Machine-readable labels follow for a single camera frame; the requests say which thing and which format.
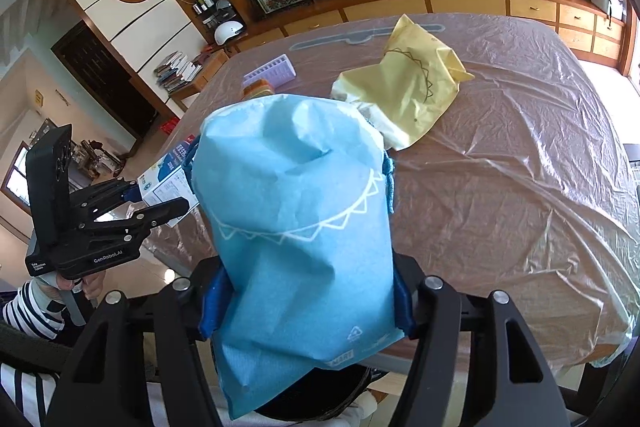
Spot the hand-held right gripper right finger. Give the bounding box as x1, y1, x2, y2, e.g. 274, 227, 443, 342
391, 252, 573, 427

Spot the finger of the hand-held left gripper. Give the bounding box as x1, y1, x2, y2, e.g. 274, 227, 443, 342
82, 198, 191, 241
70, 179, 147, 214

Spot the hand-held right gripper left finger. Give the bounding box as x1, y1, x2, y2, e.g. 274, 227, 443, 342
44, 256, 236, 427

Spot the blue drawstring bag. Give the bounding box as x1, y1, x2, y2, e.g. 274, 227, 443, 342
182, 94, 411, 420

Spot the yellow tape roll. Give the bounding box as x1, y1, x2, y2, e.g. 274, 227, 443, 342
241, 79, 276, 102

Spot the purple silicone brush mat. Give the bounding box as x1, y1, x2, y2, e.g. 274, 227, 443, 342
243, 53, 296, 88

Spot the yellow drawstring bag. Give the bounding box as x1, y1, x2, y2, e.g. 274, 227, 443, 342
330, 13, 476, 152

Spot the person's left forearm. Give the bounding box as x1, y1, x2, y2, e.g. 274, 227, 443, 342
0, 282, 70, 344

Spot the person's left hand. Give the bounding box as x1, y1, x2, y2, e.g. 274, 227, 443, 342
45, 273, 103, 308

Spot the blue white cardboard box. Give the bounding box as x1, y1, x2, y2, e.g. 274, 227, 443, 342
137, 134, 201, 228

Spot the dark wooden door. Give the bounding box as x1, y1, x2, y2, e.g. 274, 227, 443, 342
52, 21, 161, 152

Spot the stack of books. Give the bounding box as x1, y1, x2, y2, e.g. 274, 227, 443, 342
154, 52, 203, 94

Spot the wooden stool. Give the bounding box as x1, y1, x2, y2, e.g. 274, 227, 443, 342
170, 48, 232, 112

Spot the white helmet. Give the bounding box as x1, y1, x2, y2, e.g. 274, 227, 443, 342
214, 21, 247, 44

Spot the person's striped shirt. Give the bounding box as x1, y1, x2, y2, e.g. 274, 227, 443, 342
0, 361, 63, 427

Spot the red flower picture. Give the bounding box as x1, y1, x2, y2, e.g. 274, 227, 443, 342
262, 0, 308, 12

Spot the wooden sideboard cabinet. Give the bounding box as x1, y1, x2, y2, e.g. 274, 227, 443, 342
235, 0, 626, 62

